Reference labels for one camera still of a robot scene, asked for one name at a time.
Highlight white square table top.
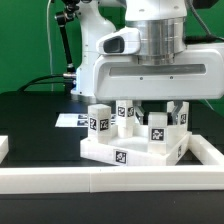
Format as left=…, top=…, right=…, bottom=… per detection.
left=80, top=124, right=191, bottom=166

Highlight white marker sheet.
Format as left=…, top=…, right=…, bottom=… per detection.
left=54, top=113, right=118, bottom=128

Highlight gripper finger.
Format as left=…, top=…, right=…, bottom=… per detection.
left=133, top=101, right=145, bottom=124
left=167, top=100, right=183, bottom=125

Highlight white U-shaped fence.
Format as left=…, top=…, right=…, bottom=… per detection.
left=0, top=135, right=224, bottom=194

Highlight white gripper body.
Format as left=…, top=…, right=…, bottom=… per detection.
left=93, top=27, right=224, bottom=100

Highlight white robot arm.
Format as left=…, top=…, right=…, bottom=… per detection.
left=71, top=0, right=224, bottom=104

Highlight black cables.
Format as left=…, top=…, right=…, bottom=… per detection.
left=18, top=73, right=73, bottom=92

